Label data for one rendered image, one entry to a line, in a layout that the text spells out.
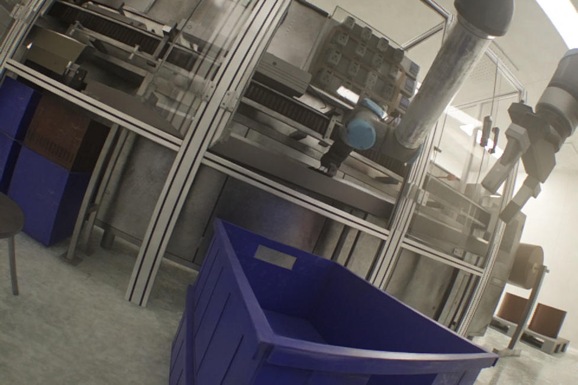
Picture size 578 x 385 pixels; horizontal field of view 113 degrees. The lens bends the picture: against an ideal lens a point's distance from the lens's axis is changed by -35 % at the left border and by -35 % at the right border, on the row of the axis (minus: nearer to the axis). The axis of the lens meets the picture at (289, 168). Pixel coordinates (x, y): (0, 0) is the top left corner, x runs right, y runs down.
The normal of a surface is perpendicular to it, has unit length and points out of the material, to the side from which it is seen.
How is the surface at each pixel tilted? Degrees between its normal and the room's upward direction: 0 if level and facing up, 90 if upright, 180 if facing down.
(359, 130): 132
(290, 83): 90
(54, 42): 79
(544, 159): 114
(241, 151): 90
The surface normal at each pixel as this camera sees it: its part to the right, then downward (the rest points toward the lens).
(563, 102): -0.55, -0.27
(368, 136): -0.41, 0.46
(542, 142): 0.26, 0.44
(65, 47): 0.33, -0.19
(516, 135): -0.73, -0.50
